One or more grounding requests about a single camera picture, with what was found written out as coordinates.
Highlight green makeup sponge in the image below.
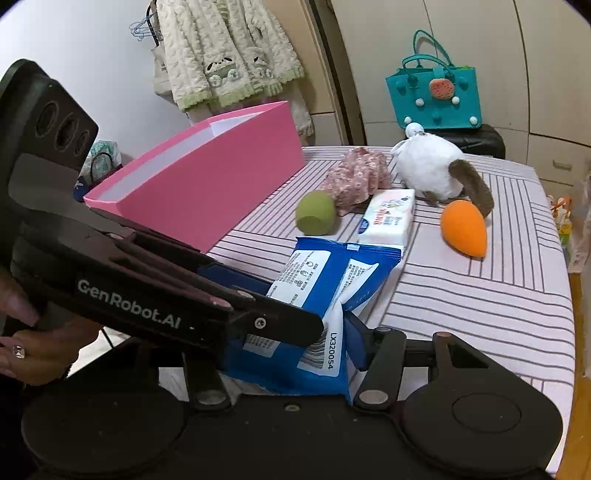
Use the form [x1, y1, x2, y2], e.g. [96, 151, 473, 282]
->
[295, 190, 338, 236]

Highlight pink floral cloth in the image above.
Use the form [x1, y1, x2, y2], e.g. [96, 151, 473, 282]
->
[320, 147, 392, 217]

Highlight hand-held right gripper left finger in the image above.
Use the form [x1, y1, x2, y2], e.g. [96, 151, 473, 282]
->
[181, 351, 232, 411]

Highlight colourful toy box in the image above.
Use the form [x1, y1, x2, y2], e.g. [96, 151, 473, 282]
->
[549, 194, 575, 259]

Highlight beige canvas tote bag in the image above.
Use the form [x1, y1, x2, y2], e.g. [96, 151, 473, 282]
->
[151, 44, 175, 97]

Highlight orange makeup sponge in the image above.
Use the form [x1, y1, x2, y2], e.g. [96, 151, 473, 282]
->
[440, 199, 489, 258]

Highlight grey beige wardrobe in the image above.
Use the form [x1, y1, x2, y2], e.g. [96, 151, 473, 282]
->
[305, 0, 591, 185]

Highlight white green package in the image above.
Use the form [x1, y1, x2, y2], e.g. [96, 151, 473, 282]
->
[90, 139, 122, 160]

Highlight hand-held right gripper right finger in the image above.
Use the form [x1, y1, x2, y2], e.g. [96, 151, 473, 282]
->
[344, 314, 513, 407]

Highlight white plush toy brown ears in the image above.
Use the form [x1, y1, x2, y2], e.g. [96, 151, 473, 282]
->
[390, 122, 496, 217]

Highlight white tissue pack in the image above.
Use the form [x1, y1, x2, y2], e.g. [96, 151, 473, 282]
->
[358, 188, 417, 252]

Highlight pink cardboard box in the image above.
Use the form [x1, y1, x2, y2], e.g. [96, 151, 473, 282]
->
[83, 100, 305, 254]

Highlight cream fleece pajama jacket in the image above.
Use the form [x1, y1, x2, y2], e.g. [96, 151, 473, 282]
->
[154, 0, 306, 114]

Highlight black suitcase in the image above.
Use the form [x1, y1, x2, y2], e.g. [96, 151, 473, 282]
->
[443, 124, 506, 158]

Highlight blue wire hangers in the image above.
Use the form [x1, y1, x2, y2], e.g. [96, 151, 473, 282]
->
[129, 0, 162, 47]

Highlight striped tablecloth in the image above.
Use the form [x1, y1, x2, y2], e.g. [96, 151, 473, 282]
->
[157, 145, 575, 474]

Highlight person's left hand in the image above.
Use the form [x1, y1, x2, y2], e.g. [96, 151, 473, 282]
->
[0, 265, 105, 387]

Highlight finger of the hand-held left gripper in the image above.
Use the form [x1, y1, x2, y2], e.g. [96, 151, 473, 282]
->
[198, 262, 274, 302]
[225, 295, 325, 370]

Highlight cream fleece pajama pants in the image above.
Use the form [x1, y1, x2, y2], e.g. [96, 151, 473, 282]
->
[286, 88, 315, 139]

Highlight teal felt tote bag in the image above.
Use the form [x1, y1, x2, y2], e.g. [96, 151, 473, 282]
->
[385, 30, 483, 130]

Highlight blue wet wipe packet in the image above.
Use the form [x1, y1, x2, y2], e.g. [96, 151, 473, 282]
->
[221, 277, 365, 408]
[266, 236, 403, 324]

